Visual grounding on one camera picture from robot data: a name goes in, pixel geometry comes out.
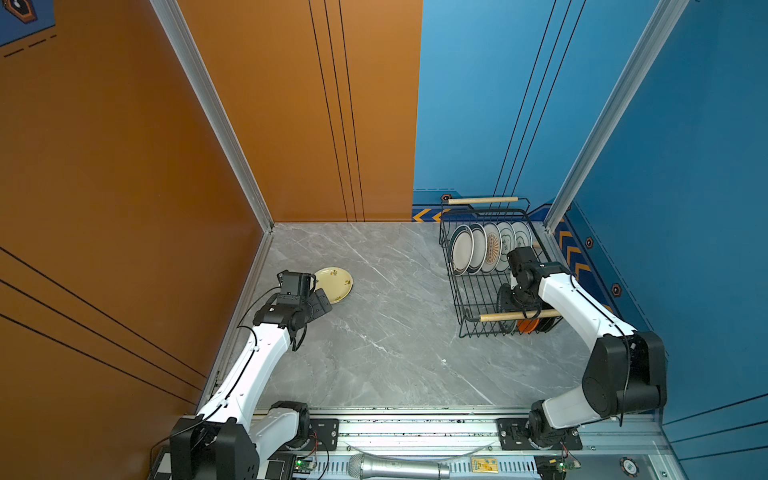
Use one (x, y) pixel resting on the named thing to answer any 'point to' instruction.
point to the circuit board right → (573, 464)
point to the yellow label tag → (485, 465)
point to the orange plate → (527, 325)
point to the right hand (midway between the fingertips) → (508, 307)
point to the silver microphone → (362, 467)
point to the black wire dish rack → (474, 298)
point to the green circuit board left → (304, 466)
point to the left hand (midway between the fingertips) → (312, 303)
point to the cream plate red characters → (336, 282)
